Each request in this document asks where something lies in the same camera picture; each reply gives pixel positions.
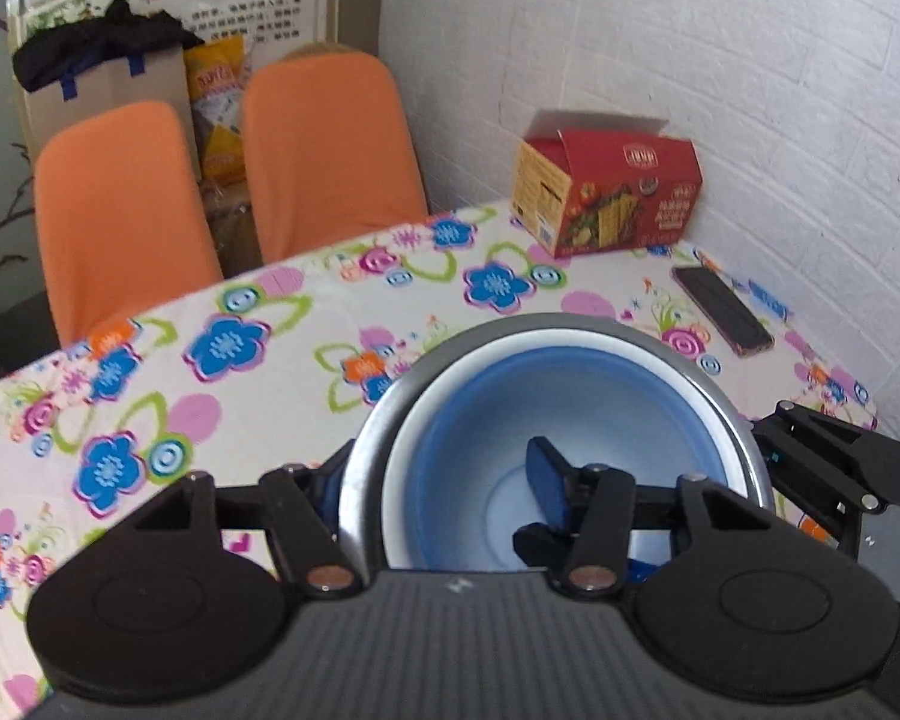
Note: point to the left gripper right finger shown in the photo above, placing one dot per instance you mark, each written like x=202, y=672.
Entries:
x=583, y=540

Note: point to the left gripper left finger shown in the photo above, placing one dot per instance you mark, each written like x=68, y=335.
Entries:
x=302, y=524

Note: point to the stainless steel bowl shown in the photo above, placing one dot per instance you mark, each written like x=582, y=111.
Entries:
x=436, y=480

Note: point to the blue plastic bowl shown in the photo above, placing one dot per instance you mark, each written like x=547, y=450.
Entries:
x=570, y=419

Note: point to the black smartphone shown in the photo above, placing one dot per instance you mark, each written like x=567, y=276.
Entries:
x=737, y=325

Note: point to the floral tablecloth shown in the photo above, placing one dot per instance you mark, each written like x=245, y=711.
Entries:
x=283, y=364

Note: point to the left orange chair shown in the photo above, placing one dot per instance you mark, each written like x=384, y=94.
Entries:
x=120, y=223

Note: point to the orange chair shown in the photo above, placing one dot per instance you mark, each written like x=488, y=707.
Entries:
x=120, y=223
x=328, y=153

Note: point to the right orange chair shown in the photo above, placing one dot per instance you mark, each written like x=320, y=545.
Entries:
x=328, y=153

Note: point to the red cracker box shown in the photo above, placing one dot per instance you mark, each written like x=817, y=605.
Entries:
x=589, y=182

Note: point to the yellow snack bag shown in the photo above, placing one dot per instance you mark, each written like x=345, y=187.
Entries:
x=214, y=77

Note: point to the brown paper bag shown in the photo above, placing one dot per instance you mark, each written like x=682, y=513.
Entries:
x=159, y=76

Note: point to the black cloth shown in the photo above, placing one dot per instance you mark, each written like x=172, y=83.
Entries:
x=67, y=50

